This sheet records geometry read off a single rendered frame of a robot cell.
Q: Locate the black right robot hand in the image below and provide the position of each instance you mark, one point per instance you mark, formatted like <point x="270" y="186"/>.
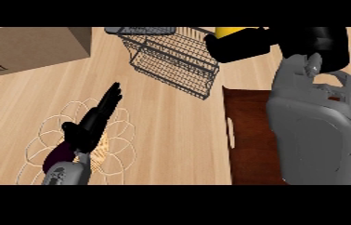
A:
<point x="310" y="39"/>

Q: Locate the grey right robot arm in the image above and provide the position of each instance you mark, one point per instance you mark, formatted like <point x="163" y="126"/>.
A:
<point x="310" y="135"/>

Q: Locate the dark brown wooden tray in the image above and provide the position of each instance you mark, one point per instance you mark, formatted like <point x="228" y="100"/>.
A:
<point x="251" y="132"/>

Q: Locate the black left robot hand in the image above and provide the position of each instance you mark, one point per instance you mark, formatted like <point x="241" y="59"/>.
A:
<point x="94" y="120"/>

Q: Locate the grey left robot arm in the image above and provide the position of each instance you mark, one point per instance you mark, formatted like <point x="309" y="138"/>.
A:
<point x="64" y="173"/>

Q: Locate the yellow lemon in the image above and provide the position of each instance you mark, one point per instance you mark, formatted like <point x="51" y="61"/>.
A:
<point x="229" y="31"/>

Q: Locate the brown cardboard box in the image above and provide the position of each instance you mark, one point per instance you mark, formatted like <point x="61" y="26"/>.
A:
<point x="36" y="47"/>

